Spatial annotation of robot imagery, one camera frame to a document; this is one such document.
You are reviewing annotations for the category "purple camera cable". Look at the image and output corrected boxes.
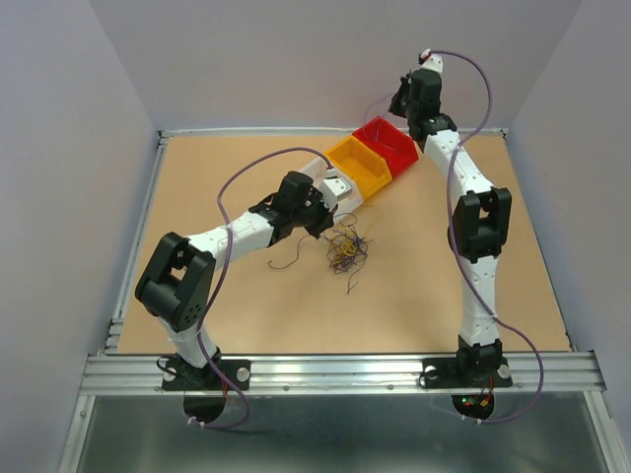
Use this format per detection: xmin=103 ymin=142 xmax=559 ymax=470
xmin=433 ymin=48 xmax=545 ymax=426
xmin=186 ymin=147 xmax=336 ymax=430

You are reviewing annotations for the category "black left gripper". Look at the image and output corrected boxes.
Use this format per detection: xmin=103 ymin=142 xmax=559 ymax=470
xmin=292 ymin=188 xmax=338 ymax=239

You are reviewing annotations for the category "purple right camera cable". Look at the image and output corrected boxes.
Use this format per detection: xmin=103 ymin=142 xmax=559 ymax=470
xmin=433 ymin=48 xmax=545 ymax=426

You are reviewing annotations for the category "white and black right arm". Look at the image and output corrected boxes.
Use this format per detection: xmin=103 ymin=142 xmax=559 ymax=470
xmin=389 ymin=67 xmax=512 ymax=389

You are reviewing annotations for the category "coloured wire bundle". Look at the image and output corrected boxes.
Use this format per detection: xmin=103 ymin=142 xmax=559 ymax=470
xmin=322 ymin=212 xmax=376 ymax=296

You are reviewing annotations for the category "aluminium mounting rail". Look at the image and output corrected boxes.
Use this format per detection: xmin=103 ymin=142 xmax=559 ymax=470
xmin=79 ymin=352 xmax=606 ymax=397

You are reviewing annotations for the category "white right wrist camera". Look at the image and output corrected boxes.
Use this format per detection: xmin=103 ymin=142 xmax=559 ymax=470
xmin=418 ymin=49 xmax=444 ymax=75

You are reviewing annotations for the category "red plastic bin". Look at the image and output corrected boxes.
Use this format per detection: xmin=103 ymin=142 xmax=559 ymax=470
xmin=352 ymin=116 xmax=419 ymax=179

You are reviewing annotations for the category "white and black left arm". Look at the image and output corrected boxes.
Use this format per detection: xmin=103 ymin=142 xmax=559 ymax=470
xmin=135 ymin=170 xmax=351 ymax=391

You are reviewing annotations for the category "yellow plastic bin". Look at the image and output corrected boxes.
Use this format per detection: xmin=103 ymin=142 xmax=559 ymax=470
xmin=325 ymin=136 xmax=392 ymax=201

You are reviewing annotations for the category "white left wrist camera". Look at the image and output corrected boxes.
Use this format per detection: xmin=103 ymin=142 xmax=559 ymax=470
xmin=317 ymin=167 xmax=353 ymax=210

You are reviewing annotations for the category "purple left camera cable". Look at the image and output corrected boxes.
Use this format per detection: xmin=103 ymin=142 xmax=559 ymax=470
xmin=186 ymin=147 xmax=336 ymax=430

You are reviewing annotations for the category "white plastic bin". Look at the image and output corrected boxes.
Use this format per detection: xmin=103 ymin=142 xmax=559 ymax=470
xmin=299 ymin=158 xmax=364 ymax=223

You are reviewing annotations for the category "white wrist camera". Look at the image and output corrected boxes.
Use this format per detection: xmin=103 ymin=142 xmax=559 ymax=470
xmin=317 ymin=167 xmax=353 ymax=210
xmin=418 ymin=49 xmax=444 ymax=75

